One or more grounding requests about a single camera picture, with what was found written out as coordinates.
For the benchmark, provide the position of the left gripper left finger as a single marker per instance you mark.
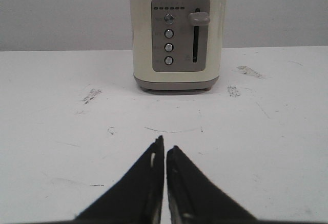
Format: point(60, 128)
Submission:
point(137, 195)

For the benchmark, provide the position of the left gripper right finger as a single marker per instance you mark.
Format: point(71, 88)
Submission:
point(192, 196)

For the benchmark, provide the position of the cream and steel toaster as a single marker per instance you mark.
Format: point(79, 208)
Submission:
point(177, 43)

